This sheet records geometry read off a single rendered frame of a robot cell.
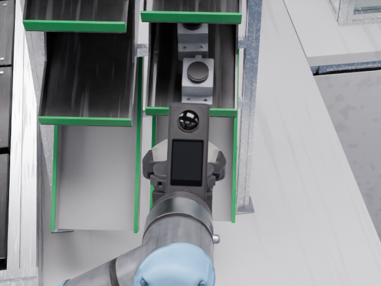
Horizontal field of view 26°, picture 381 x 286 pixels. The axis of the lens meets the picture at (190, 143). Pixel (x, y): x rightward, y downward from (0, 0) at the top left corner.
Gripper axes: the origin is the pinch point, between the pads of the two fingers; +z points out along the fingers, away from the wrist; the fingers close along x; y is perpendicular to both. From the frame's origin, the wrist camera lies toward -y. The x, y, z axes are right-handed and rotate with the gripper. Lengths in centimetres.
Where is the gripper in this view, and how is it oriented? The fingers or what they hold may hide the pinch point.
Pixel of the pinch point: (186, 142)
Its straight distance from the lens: 108.1
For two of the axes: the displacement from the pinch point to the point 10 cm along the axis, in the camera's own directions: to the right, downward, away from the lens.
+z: 0.3, -3.6, 9.3
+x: 10.0, 0.2, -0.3
